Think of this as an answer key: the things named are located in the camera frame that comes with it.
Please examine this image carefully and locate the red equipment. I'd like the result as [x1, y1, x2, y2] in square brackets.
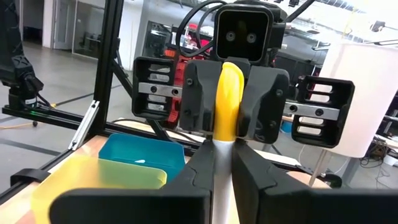
[164, 22, 216, 124]

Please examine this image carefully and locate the black aluminium table frame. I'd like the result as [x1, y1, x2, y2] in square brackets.
[0, 0, 318, 206]

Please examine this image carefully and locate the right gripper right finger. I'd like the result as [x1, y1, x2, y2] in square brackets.
[231, 139, 398, 224]

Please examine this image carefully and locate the yellow plastic bin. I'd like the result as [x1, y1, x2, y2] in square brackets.
[30, 154, 168, 224]

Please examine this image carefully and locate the silver angle bracket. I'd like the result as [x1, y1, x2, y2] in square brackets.
[68, 100, 100, 151]

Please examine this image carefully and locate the white lamp with wooden base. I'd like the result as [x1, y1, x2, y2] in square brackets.
[285, 41, 398, 190]

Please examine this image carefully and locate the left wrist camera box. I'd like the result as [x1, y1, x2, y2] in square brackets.
[213, 3, 275, 63]

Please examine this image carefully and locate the teal plastic bin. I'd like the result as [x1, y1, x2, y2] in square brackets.
[98, 133, 187, 184]

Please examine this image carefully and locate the black table edge clamp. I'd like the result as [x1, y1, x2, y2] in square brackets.
[9, 167, 50, 187]

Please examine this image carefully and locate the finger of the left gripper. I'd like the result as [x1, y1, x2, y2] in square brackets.
[179, 58, 223, 132]
[237, 64, 290, 144]

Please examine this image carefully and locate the white marker yellow cap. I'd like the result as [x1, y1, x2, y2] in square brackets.
[211, 61, 246, 224]

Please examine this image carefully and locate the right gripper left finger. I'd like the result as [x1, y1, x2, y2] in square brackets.
[49, 139, 216, 224]

